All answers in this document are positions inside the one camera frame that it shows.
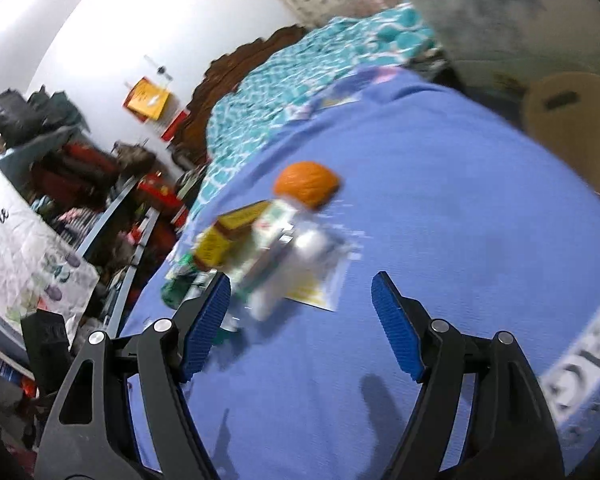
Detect clear plastic bottle green label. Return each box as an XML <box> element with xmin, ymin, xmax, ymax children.
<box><xmin>227</xmin><ymin>199</ymin><xmax>353</xmax><ymax>322</ymax></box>

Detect grey fabric bag blue handles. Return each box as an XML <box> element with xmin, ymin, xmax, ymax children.
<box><xmin>380</xmin><ymin>0</ymin><xmax>600</xmax><ymax>96</ymax></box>

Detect blue printed bed sheet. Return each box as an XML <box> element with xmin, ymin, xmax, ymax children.
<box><xmin>120</xmin><ymin>67</ymin><xmax>600</xmax><ymax>480</ymax></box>

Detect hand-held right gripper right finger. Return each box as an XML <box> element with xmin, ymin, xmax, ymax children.
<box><xmin>371</xmin><ymin>271</ymin><xmax>566</xmax><ymax>480</ymax></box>

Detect white printed cloth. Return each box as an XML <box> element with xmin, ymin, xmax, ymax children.
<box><xmin>0</xmin><ymin>159</ymin><xmax>100</xmax><ymax>341</ymax></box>

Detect carved wooden headboard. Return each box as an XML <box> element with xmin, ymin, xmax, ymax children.
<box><xmin>172</xmin><ymin>25</ymin><xmax>311</xmax><ymax>171</ymax></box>

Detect pile of folded clothes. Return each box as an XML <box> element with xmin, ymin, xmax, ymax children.
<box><xmin>30</xmin><ymin>195</ymin><xmax>181</xmax><ymax>311</ymax></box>

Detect grey metal shelf rack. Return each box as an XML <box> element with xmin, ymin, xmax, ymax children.
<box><xmin>0</xmin><ymin>125</ymin><xmax>191</xmax><ymax>411</ymax></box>

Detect teal patterned blanket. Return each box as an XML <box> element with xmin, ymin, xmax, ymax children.
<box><xmin>187</xmin><ymin>2</ymin><xmax>436</xmax><ymax>221</ymax></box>

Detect white bag black lettering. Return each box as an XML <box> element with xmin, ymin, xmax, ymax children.
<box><xmin>540</xmin><ymin>290</ymin><xmax>600</xmax><ymax>461</ymax></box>

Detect white cube shelf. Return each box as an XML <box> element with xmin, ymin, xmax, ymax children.
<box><xmin>0</xmin><ymin>332</ymin><xmax>36</xmax><ymax>381</ymax></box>

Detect yellow cardboard box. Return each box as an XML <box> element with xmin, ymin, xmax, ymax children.
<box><xmin>192</xmin><ymin>200</ymin><xmax>271</xmax><ymax>268</ymax></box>

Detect tan wooden stool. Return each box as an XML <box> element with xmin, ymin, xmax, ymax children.
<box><xmin>522</xmin><ymin>72</ymin><xmax>600</xmax><ymax>201</ymax></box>

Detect brown handbag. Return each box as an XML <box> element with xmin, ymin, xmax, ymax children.
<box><xmin>114</xmin><ymin>141</ymin><xmax>157</xmax><ymax>176</ymax></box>

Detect pile of red bags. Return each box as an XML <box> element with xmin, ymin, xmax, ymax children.
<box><xmin>30</xmin><ymin>142</ymin><xmax>118</xmax><ymax>206</ymax></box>

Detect red wall hanging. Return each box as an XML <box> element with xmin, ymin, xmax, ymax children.
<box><xmin>161</xmin><ymin>109</ymin><xmax>191</xmax><ymax>142</ymax></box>

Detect red box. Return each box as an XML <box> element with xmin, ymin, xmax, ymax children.
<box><xmin>137</xmin><ymin>172</ymin><xmax>186</xmax><ymax>211</ymax></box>

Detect orange peel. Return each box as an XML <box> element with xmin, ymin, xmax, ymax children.
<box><xmin>273</xmin><ymin>161</ymin><xmax>342</xmax><ymax>211</ymax></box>

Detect dark green bag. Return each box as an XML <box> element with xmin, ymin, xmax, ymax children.
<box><xmin>27</xmin><ymin>87</ymin><xmax>88</xmax><ymax>131</ymax></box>

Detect yellow wall calendar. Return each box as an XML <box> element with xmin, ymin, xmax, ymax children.
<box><xmin>122</xmin><ymin>76</ymin><xmax>171</xmax><ymax>122</ymax></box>

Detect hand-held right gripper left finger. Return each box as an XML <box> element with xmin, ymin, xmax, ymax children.
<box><xmin>34</xmin><ymin>274</ymin><xmax>232</xmax><ymax>480</ymax></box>

